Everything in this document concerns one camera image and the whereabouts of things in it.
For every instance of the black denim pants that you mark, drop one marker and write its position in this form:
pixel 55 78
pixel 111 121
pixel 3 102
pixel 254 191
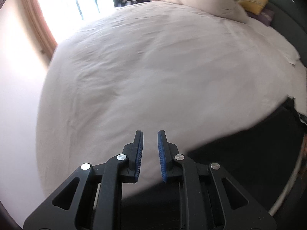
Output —
pixel 263 159

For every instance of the left beige curtain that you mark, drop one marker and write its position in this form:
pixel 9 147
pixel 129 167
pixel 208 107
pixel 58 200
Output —
pixel 39 27

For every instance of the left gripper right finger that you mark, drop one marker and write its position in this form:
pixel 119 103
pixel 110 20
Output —
pixel 210 198

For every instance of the dark grey headboard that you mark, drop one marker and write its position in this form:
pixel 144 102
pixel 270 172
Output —
pixel 290 23

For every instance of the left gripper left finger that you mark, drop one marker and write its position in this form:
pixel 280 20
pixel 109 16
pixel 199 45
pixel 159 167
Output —
pixel 90 198

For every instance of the yellow cushion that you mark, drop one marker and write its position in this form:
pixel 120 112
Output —
pixel 253 6

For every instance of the purple cushion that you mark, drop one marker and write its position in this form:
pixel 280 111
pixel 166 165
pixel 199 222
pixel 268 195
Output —
pixel 265 16

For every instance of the white bed with sheet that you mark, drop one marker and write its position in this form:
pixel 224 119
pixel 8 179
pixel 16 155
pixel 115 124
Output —
pixel 158 66

